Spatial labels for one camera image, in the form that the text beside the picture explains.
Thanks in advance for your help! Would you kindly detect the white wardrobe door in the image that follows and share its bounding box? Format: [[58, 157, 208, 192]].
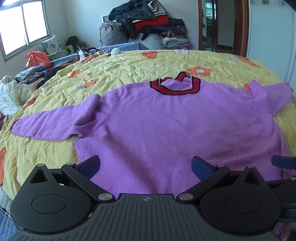
[[247, 0, 295, 89]]

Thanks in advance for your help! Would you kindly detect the folded clothes stack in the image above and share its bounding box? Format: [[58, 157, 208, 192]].
[[141, 18, 192, 50]]

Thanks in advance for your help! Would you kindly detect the floral grey pillow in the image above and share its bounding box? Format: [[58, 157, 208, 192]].
[[41, 35, 67, 58]]

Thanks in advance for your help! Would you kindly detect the green plastic stool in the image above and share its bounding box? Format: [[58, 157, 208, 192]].
[[47, 45, 75, 61]]

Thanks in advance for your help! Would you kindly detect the brown wooden door frame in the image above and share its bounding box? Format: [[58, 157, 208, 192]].
[[197, 0, 250, 57]]

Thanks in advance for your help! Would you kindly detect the purple sweater with red trim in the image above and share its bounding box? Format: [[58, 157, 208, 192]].
[[10, 71, 295, 241]]

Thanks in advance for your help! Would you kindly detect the yellow quilt with orange flowers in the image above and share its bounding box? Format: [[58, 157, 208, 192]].
[[0, 49, 296, 200]]

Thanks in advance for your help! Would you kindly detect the small white plush ball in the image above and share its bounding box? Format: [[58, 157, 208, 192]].
[[110, 48, 121, 55]]

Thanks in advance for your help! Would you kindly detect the white quilted jacket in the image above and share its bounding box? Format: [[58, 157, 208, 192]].
[[0, 75, 44, 116]]

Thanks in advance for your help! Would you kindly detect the blue quilted mattress pad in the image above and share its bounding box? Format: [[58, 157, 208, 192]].
[[51, 42, 148, 67]]

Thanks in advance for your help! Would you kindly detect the black white patterned garment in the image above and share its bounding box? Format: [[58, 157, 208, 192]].
[[15, 65, 47, 85]]

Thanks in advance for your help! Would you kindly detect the red folded sweater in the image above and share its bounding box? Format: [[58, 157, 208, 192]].
[[132, 15, 169, 33]]

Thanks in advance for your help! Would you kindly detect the dark navy padded jacket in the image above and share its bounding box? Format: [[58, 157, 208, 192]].
[[108, 0, 155, 39]]

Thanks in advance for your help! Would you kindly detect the orange plastic bag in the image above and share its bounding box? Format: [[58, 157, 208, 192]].
[[25, 51, 52, 69]]

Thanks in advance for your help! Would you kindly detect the checkered houndstooth bag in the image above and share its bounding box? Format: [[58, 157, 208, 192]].
[[99, 22, 128, 46]]

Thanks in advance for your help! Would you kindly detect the window with grey frame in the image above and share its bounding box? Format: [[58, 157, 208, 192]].
[[1, 1, 50, 62]]

